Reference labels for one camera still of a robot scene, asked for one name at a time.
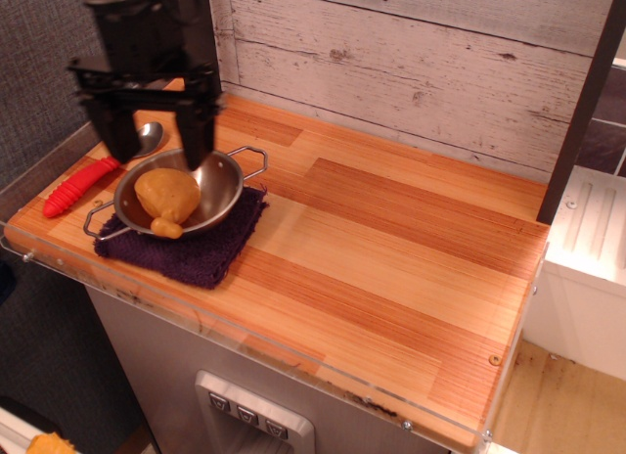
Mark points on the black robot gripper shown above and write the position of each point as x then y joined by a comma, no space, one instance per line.
148,62

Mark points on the yellow toy chicken drumstick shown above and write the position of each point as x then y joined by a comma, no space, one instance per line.
169,196

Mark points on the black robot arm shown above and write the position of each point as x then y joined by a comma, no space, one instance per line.
127,7

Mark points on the clear acrylic table edge guard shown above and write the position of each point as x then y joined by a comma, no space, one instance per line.
390,277

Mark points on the dark purple cloth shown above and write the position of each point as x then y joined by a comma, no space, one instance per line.
201,261

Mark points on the grey toy fridge cabinet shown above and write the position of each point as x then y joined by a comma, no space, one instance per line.
200,396

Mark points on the orange object bottom left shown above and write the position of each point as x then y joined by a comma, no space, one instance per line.
50,443

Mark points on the white toy sink unit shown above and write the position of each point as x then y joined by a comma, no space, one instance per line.
578,307

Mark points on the red handled metal spoon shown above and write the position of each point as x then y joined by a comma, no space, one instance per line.
72,189

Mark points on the stainless steel bowl with handles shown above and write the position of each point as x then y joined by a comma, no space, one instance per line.
221,178

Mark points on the dark right shelf post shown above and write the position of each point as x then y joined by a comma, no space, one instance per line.
592,89

